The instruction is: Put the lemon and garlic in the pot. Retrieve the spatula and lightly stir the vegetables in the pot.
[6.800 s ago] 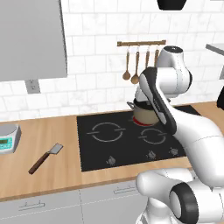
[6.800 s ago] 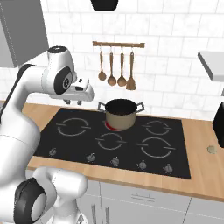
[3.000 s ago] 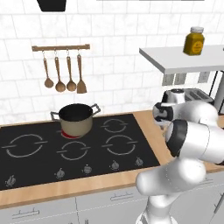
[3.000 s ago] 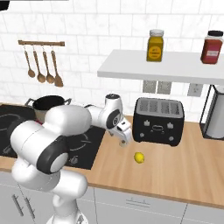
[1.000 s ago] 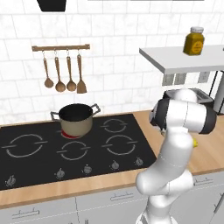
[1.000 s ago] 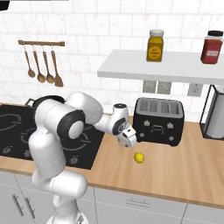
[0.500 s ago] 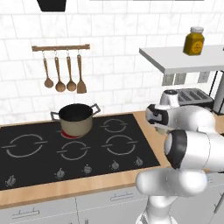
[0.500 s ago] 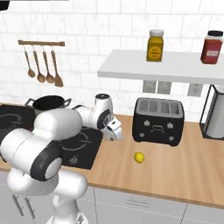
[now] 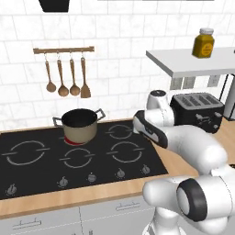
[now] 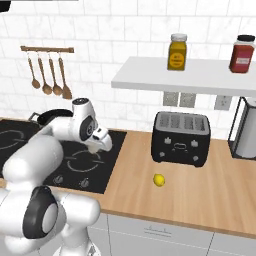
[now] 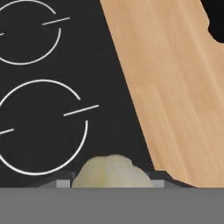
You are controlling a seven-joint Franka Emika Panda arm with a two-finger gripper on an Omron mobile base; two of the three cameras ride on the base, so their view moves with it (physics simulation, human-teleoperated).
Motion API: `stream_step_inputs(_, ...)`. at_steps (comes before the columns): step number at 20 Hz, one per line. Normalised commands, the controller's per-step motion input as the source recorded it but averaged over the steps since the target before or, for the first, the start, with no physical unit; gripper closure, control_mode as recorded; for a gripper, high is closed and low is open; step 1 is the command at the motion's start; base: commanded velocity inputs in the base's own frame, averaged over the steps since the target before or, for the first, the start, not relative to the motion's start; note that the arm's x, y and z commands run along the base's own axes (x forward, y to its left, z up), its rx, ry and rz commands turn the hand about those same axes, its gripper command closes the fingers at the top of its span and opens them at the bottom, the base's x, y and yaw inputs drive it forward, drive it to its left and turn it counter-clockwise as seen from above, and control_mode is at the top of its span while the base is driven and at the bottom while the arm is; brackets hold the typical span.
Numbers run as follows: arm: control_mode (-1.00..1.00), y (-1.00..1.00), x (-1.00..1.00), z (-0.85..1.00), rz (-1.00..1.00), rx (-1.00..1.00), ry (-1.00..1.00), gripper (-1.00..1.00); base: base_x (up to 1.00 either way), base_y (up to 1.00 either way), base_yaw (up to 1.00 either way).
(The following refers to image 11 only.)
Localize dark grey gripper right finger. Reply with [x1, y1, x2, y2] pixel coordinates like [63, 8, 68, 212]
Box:
[144, 169, 197, 189]

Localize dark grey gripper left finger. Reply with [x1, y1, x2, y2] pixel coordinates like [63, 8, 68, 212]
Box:
[38, 170, 77, 189]

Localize pale white garlic bulb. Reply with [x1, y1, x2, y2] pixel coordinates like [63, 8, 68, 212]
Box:
[70, 153, 155, 189]

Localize black hob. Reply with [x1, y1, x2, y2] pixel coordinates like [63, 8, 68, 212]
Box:
[0, 0, 156, 189]

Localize black rounded object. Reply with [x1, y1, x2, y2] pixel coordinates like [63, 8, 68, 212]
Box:
[200, 0, 224, 44]

